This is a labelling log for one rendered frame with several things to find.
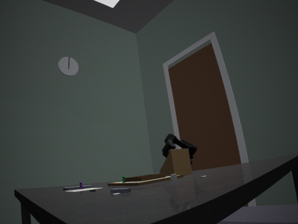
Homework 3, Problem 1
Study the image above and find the white die with black pips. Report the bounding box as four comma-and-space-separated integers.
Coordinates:
170, 174, 177, 180

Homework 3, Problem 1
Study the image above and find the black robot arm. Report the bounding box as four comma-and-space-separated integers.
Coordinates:
162, 134, 197, 160

